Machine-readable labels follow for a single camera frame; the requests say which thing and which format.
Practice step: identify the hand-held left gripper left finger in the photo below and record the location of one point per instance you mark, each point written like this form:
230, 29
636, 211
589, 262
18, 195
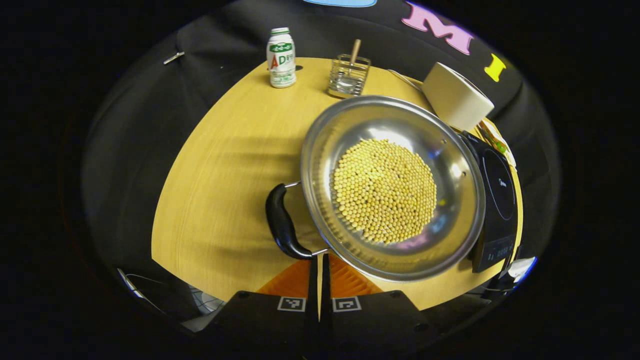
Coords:
270, 320

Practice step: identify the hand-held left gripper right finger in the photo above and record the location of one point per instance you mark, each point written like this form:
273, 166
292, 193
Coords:
370, 320

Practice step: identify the pile of yellow soybeans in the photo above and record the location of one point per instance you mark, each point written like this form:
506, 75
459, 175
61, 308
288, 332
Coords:
385, 192

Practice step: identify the black induction cooktop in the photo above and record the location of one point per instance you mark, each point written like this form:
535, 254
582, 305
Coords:
500, 185

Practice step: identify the divided dish of grains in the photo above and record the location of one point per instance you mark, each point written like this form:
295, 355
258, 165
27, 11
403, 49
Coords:
497, 142

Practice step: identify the black backdrop cloth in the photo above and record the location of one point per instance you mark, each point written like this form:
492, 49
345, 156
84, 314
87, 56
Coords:
150, 125

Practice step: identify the white toaster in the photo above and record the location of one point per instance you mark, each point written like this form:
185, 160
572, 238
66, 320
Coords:
457, 97

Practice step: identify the white drink bottle green label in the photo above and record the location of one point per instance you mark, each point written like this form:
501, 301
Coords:
281, 62

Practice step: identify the silver metal clip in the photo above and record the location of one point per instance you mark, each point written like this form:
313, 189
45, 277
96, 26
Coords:
173, 58

